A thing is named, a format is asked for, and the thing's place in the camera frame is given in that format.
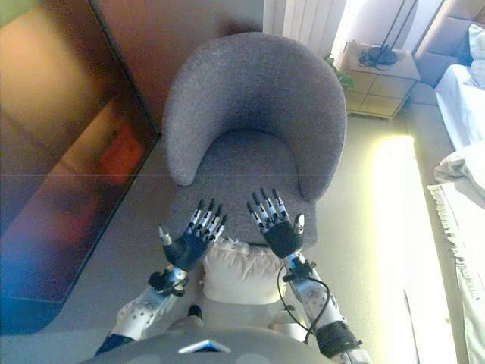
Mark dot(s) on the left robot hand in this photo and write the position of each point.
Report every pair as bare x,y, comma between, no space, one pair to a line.
187,250

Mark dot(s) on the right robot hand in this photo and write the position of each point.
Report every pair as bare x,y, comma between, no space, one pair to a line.
282,239

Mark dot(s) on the white fringed cushion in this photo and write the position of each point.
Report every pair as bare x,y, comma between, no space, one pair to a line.
238,277

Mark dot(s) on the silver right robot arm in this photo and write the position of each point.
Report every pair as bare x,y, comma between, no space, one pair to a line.
322,303

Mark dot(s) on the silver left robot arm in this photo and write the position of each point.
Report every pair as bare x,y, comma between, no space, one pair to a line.
144,314

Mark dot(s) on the grey robot torso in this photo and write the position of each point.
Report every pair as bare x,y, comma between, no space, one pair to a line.
170,347

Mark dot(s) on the grey fabric armchair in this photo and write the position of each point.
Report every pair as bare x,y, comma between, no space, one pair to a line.
257,95

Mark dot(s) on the green plant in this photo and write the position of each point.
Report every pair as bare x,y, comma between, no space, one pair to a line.
343,77

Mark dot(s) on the glossy dark wood table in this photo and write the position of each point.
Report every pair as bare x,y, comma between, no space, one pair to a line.
57,132

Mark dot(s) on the beige nightstand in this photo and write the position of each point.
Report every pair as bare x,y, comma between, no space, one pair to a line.
379,91

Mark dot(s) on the white duvet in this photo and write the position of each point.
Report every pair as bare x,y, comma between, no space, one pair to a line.
462,167

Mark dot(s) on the black lamp base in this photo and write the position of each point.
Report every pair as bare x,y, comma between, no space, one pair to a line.
382,55

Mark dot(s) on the white radiator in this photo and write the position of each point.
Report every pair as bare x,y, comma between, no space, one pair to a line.
299,22

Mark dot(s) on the white bed sheet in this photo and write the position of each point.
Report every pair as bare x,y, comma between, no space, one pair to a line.
458,110

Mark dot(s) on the upholstered bed headboard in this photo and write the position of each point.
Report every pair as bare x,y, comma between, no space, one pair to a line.
435,45

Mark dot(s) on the white bed pillow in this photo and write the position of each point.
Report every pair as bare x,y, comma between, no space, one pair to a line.
478,45

